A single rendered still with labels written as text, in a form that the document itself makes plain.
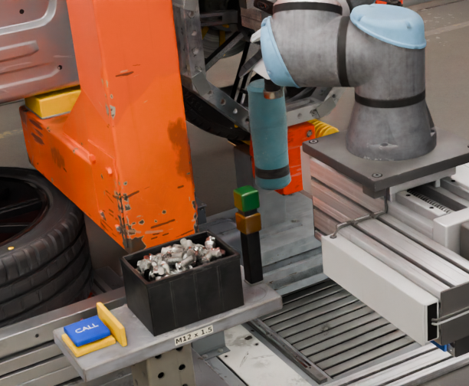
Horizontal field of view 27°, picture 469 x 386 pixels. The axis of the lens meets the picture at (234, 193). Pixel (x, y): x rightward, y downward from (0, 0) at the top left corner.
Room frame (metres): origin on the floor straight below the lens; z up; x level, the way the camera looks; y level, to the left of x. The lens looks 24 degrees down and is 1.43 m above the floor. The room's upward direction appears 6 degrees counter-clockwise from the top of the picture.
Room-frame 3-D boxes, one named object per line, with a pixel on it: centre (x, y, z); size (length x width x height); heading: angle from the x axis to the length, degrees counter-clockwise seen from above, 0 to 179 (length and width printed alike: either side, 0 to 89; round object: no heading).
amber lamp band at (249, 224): (1.75, -0.02, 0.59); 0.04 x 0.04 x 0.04; 27
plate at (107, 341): (1.58, 0.30, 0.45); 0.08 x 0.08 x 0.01; 27
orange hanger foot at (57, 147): (2.18, 0.34, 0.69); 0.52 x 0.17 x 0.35; 27
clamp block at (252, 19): (2.07, -0.09, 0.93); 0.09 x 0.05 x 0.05; 27
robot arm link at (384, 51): (1.52, -0.27, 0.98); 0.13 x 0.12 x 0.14; 71
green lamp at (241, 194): (1.75, -0.02, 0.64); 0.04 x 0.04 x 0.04; 27
